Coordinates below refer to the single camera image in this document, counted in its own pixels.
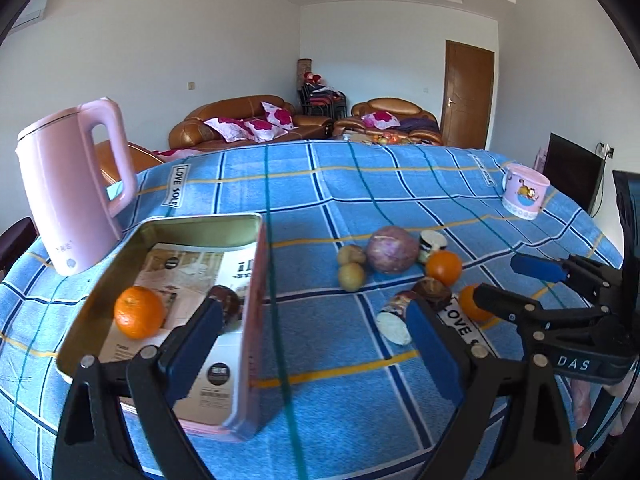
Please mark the brown leather armchair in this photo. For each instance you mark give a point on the brown leather armchair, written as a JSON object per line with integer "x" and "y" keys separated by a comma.
{"x": 112, "y": 160}

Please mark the pink cartoon mug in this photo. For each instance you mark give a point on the pink cartoon mug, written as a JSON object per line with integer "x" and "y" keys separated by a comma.
{"x": 525, "y": 190}

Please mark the brown leather loveseat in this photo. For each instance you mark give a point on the brown leather loveseat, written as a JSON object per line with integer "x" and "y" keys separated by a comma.
{"x": 395, "y": 107}

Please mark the printed paper sheet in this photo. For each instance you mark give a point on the printed paper sheet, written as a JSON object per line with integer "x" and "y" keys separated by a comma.
{"x": 170, "y": 270}

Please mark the dark round stool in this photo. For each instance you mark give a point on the dark round stool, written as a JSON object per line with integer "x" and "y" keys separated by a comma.
{"x": 15, "y": 242}

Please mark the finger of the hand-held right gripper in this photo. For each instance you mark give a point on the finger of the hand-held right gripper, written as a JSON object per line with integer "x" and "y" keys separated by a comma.
{"x": 500, "y": 299}
{"x": 540, "y": 267}

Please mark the cut purple sweet potato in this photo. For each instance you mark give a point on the cut purple sweet potato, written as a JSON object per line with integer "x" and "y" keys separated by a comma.
{"x": 395, "y": 317}

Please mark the black television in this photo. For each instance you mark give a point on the black television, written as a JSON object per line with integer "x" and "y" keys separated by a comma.
{"x": 570, "y": 170}

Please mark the small brown pear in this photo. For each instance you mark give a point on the small brown pear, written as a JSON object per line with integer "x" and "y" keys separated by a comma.
{"x": 351, "y": 276}
{"x": 351, "y": 255}

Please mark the tall patterned floor vase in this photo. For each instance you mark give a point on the tall patterned floor vase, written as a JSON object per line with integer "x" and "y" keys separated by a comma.
{"x": 303, "y": 66}

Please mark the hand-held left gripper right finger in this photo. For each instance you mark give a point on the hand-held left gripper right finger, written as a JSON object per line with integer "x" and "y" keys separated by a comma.
{"x": 435, "y": 355}

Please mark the dark brown round fruit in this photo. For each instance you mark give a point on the dark brown round fruit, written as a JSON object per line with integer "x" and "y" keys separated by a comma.
{"x": 231, "y": 302}
{"x": 432, "y": 292}

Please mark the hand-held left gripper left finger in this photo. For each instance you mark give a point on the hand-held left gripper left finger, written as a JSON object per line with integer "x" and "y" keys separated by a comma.
{"x": 195, "y": 350}

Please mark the pink electric kettle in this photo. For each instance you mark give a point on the pink electric kettle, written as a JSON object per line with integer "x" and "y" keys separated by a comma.
{"x": 55, "y": 200}

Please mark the white red floral pillow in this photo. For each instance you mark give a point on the white red floral pillow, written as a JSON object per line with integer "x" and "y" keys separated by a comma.
{"x": 380, "y": 120}
{"x": 227, "y": 127}
{"x": 277, "y": 112}
{"x": 262, "y": 127}

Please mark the round purple sweet potato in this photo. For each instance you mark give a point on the round purple sweet potato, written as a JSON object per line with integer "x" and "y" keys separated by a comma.
{"x": 392, "y": 249}

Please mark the orange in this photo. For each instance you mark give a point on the orange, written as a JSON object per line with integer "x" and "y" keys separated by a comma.
{"x": 469, "y": 306}
{"x": 444, "y": 267}
{"x": 139, "y": 312}

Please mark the brown wooden door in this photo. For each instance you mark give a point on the brown wooden door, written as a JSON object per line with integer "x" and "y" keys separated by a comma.
{"x": 467, "y": 95}

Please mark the blue plaid tablecloth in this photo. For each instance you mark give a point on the blue plaid tablecloth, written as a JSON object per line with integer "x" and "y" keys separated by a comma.
{"x": 325, "y": 200}

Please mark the purple blanket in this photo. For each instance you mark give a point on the purple blanket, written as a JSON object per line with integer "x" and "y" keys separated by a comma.
{"x": 417, "y": 124}

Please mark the white wall air conditioner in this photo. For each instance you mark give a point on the white wall air conditioner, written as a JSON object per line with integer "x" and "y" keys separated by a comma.
{"x": 30, "y": 10}

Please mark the pink metal tin box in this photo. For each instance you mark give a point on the pink metal tin box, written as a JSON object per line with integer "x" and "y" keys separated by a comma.
{"x": 250, "y": 360}

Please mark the person's right forearm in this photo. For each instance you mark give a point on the person's right forearm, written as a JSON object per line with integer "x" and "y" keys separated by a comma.
{"x": 580, "y": 402}

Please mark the coffee table with snacks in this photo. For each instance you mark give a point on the coffee table with snacks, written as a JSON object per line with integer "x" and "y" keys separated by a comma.
{"x": 377, "y": 136}

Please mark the stacked dark chairs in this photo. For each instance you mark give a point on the stacked dark chairs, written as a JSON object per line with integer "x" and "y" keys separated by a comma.
{"x": 322, "y": 102}

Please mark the brown leather sofa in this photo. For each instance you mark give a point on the brown leather sofa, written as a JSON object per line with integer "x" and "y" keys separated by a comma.
{"x": 235, "y": 107}

